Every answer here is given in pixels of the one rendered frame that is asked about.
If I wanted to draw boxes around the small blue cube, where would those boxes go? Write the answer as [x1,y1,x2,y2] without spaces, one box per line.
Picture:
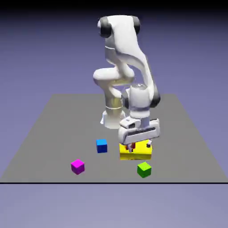
[96,139,108,154]

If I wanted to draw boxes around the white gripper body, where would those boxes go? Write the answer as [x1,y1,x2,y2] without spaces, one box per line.
[118,118,160,146]

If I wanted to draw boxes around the small magenta cube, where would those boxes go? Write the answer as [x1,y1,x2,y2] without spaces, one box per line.
[70,159,85,175]

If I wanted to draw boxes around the small green cube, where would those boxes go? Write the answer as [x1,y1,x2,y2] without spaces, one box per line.
[137,161,152,179]

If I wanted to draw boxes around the large yellow box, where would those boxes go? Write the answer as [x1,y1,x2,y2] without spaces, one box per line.
[119,139,153,161]

